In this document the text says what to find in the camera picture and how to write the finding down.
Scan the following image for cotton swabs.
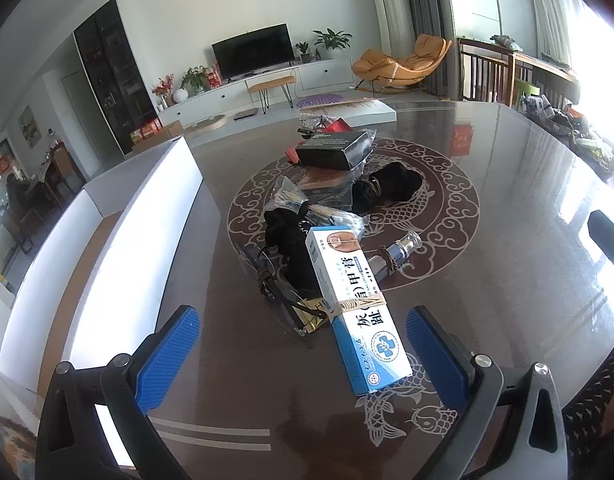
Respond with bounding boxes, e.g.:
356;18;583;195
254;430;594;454
266;176;369;242

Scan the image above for framed wall picture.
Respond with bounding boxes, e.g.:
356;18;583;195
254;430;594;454
18;105;42;149

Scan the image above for large leafy potted plant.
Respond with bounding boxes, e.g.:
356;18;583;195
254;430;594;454
313;28;353;60

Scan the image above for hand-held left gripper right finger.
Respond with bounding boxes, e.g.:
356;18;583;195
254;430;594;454
406;305;570;480

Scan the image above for black printed box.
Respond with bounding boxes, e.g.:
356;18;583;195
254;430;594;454
294;131;373;171

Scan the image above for wooden phone case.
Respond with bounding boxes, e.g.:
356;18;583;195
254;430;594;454
299;166;359;209

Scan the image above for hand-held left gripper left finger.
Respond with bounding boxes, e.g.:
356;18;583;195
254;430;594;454
36;305;200;480

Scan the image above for orange rocking chair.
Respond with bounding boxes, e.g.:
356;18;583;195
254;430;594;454
351;34;453;97

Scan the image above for red flower arrangement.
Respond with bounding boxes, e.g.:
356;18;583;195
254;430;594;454
152;74;176;99

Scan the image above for blue white medicine box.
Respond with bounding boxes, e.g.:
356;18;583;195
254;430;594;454
305;226;414;396

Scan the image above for red boxes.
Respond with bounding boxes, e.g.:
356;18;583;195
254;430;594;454
130;119;163;144

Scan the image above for purple floor mat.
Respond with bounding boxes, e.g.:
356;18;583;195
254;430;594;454
296;93;341;110

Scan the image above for patterned chair cushion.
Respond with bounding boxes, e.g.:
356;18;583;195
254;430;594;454
0;412;39;480

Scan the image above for white patterned curtain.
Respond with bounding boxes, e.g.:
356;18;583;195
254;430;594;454
364;0;419;62

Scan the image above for wooden dining chair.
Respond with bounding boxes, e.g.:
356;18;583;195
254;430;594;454
1;200;44;257

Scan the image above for brown cardboard box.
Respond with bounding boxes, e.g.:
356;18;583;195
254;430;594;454
132;120;184;154

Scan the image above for grey curtain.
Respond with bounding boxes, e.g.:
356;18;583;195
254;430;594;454
402;0;454;97

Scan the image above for silver rhinestone bow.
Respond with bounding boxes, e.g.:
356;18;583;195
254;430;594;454
298;109;334;137

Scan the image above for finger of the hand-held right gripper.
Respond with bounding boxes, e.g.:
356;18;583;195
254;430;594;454
588;210;614;281

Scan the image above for black fuzzy pouch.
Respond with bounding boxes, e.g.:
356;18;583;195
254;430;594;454
352;161;426;212

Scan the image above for white flat box orange top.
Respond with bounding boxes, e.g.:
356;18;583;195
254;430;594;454
331;98;399;129

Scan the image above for white television cabinet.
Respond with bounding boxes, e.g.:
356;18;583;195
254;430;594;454
159;57;356;122

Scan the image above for black cloth with ring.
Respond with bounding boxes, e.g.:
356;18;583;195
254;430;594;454
263;209;324;303

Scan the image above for gold cosmetic tube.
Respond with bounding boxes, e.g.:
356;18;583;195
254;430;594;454
287;231;424;338

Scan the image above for person's patterned black clothing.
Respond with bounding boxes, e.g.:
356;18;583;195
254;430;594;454
561;339;614;480

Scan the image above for cluttered wooden desk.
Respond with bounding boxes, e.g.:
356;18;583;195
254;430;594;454
511;50;614;182

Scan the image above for wooden bench black legs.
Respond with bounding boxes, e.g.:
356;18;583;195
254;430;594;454
247;75;298;112

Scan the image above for bushy potted plant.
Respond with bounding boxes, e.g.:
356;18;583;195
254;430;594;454
180;66;208;94

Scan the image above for black television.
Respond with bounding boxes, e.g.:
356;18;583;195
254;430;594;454
211;23;296;81

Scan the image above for black display cabinet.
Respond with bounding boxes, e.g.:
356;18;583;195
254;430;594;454
73;0;161;156

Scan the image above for wooden slatted chair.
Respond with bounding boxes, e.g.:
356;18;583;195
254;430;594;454
458;37;516;106

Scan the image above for white cardboard box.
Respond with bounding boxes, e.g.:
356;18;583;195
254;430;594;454
0;135;205;471

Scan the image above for round wooden platform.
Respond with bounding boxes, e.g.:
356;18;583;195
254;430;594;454
184;115;231;136

